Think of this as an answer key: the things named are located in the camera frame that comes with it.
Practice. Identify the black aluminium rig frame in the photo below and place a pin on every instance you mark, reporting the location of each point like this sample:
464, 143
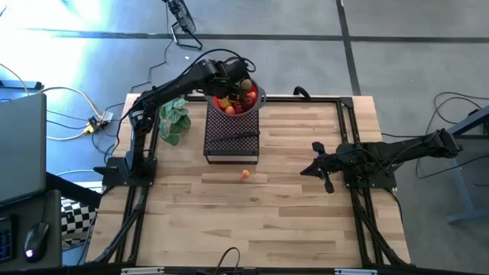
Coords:
345, 102

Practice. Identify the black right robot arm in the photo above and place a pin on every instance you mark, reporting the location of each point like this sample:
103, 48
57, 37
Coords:
409, 147

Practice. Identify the black computer mouse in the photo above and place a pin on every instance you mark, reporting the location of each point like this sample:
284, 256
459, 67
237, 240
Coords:
36, 242

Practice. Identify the grey power strip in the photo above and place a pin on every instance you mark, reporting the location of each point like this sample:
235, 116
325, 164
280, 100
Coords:
106, 116

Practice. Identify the black floor fan stand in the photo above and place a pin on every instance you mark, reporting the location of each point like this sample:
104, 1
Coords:
185, 19

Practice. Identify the black white checkered board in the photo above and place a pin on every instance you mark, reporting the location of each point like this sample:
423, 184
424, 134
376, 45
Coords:
78, 219

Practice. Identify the red collapsible colander grey rim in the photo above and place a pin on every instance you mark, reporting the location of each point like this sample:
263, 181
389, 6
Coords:
262, 101

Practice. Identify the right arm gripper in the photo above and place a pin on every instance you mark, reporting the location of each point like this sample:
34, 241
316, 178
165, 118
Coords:
342, 159

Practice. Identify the blue-grey metal stand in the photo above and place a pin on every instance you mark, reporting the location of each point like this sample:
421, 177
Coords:
458, 179

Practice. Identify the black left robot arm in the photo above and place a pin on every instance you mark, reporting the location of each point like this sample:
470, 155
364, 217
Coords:
139, 153

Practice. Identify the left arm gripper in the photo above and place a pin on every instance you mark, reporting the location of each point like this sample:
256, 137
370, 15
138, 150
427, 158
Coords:
229, 76

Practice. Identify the green leafy potted plant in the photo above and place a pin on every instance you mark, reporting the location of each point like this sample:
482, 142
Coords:
175, 116

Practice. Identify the small orange plastic pear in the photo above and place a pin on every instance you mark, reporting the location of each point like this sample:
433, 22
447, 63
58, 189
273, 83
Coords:
251, 94
229, 110
245, 173

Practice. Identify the white frame bracket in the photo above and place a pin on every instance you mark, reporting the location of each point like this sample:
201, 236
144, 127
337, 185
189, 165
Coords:
141, 271
355, 272

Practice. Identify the black desk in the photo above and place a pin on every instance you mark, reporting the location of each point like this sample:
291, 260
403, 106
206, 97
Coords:
30, 206

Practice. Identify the black computer keyboard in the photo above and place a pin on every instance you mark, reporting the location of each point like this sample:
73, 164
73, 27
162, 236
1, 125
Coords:
5, 240

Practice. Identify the black perforated metal shelf rack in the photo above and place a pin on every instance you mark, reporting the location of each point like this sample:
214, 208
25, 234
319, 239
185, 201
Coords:
229, 130

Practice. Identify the red plastic strawberry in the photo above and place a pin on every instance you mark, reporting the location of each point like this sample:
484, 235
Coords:
238, 109

